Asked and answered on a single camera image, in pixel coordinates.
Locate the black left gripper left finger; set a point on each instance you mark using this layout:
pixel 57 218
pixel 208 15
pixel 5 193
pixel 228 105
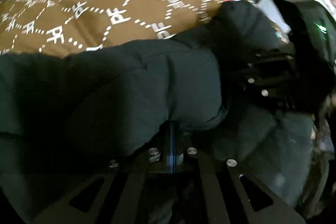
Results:
pixel 110 197

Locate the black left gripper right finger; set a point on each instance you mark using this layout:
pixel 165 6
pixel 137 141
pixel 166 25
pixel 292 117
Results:
pixel 226 193

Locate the large black garment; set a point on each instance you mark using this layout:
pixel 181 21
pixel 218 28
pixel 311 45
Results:
pixel 63 121

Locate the brown patterned cartoon bedspread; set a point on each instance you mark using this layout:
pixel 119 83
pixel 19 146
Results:
pixel 62 27

